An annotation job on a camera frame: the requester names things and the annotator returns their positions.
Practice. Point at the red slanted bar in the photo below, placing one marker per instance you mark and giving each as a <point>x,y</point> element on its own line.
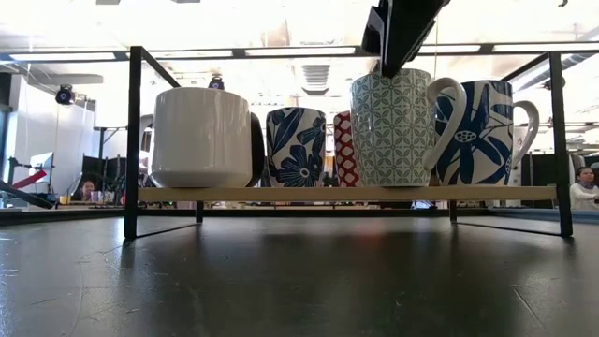
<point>30,179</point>

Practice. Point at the green patterned white mug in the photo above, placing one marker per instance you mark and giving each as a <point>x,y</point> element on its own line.
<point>390,131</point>

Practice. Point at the tall blue floral mug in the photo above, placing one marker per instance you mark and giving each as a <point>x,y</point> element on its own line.
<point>486,140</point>

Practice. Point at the person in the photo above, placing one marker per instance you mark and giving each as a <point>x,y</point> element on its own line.
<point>87,189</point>
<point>585,194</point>

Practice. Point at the red patterned white mug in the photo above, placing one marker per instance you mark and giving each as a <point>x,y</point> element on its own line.
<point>345,150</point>

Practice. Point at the small blue floral mug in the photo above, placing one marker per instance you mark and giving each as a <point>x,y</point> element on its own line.
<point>296,150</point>

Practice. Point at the cream mug with green inside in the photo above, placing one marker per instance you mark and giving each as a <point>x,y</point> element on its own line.
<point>201,140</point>

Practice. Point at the black table mat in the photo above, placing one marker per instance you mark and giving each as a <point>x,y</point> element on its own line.
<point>299,281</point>

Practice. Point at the wooden rack with black frame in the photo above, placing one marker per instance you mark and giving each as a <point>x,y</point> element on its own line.
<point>281,194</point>

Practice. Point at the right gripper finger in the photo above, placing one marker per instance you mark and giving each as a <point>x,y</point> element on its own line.
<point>407,28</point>
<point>374,28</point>

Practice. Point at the long ceiling light strip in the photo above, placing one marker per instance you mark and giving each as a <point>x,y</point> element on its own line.
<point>299,50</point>

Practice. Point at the dark mug with teal inside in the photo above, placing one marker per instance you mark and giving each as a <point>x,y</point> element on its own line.
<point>258,150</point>

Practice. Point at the black metal table frame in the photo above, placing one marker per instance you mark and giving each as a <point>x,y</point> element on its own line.
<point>299,212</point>

